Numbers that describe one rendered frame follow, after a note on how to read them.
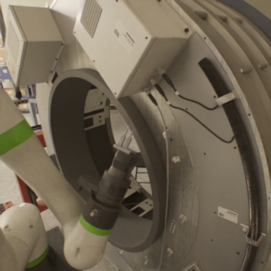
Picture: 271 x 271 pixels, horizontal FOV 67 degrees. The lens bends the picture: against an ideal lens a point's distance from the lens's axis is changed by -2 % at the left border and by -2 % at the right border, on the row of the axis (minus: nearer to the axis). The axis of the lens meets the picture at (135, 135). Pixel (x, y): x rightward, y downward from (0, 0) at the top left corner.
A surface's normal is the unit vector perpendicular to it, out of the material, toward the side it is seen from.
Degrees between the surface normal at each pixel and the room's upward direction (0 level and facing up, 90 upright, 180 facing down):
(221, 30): 68
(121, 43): 90
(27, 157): 82
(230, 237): 90
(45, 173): 74
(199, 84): 90
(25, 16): 55
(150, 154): 63
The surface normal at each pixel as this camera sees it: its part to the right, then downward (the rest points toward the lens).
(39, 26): 0.54, -0.32
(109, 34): -0.72, 0.29
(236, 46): -0.40, 0.03
